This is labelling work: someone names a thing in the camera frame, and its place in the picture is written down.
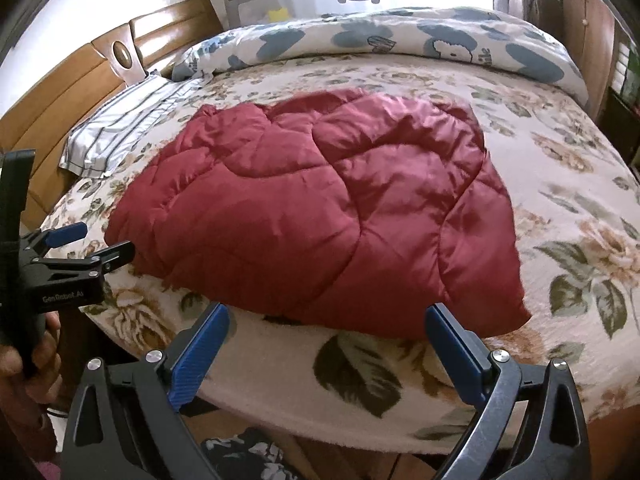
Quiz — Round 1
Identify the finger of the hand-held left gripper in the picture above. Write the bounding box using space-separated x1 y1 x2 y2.
20 222 89 257
36 240 137 279

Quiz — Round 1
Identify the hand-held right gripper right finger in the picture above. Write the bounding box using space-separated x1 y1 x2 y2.
424 302 594 480

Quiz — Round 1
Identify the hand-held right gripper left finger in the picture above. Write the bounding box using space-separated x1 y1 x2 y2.
59 302 232 480

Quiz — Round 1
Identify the red quilted blanket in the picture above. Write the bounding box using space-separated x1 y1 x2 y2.
105 87 532 342

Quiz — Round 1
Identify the person's left hand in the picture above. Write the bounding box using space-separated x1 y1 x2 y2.
0 310 64 413

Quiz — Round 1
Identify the dark floral cloth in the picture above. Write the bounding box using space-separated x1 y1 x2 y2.
200 427 301 480

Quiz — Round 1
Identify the striped pillow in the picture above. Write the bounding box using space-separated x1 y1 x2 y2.
59 76 207 180

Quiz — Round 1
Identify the wooden headboard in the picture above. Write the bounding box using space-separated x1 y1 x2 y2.
0 0 225 221

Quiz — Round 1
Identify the floral bed blanket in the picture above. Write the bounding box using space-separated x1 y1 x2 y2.
40 52 640 456

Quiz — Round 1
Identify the blue patterned white duvet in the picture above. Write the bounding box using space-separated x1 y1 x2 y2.
171 6 590 107

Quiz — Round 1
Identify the wooden wardrobe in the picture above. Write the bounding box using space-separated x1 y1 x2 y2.
556 0 640 126

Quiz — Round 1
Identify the wooden bed frame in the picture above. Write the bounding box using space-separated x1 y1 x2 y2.
187 400 531 480

